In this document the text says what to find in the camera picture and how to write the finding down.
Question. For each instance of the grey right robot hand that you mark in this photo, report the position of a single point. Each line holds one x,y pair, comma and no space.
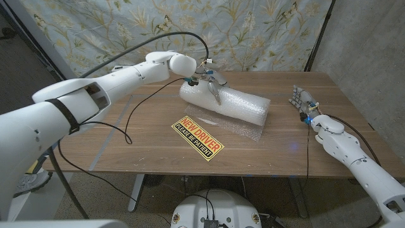
302,101

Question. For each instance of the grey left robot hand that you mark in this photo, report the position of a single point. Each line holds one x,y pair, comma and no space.
213,80

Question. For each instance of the bubble wrap roll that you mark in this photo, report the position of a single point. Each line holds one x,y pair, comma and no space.
240,106

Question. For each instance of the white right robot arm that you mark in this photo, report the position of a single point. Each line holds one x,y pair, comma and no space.
348,152

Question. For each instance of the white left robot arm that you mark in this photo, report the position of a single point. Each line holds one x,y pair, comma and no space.
95,92

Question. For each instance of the yellow new driver bumper sticker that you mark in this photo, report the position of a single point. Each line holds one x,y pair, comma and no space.
197,138

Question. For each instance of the floral printed backdrop cloth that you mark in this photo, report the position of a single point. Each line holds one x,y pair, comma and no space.
253,31

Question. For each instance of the black backdrop stand pole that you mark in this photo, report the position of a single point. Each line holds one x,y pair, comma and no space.
318,35

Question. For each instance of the white power strip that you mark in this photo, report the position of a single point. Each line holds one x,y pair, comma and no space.
117,67

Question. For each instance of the grey table leg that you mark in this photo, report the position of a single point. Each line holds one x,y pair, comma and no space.
299,199

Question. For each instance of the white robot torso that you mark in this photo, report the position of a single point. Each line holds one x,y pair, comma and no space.
215,206

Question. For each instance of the white table leg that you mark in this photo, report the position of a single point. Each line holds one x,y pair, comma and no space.
136,193

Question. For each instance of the black box on torso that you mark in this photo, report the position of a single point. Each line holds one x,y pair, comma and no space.
211,223

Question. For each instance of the grey sneaker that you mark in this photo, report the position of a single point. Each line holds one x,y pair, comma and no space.
31,183

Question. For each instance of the black round object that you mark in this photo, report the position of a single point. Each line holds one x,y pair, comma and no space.
6,33

